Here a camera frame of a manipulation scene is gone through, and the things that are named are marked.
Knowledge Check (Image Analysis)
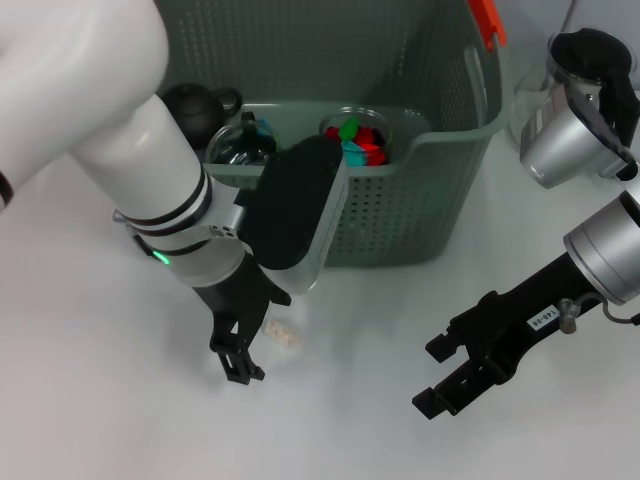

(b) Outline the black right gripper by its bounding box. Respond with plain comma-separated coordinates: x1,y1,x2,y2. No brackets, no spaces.
412,251,602,420

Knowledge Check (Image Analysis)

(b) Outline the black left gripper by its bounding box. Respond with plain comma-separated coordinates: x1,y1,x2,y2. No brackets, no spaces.
192,257,293,386

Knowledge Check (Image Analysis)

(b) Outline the clear white toy brick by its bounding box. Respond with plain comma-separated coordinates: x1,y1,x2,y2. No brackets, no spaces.
263,317,305,351

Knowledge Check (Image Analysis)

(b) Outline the teal square toy brick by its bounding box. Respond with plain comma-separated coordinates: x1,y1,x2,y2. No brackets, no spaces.
342,141,369,169

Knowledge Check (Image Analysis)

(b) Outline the grey perforated storage basket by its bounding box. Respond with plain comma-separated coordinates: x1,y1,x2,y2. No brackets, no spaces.
154,0,512,269

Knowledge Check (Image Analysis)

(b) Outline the black clay teapot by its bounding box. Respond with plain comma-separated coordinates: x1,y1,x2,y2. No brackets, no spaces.
160,83,245,150

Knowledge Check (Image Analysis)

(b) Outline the left gripper cable with connector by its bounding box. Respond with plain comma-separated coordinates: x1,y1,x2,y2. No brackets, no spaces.
112,209,139,241

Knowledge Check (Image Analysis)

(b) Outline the glass pitcher with black handle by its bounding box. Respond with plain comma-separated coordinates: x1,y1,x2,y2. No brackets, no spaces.
509,28,640,151

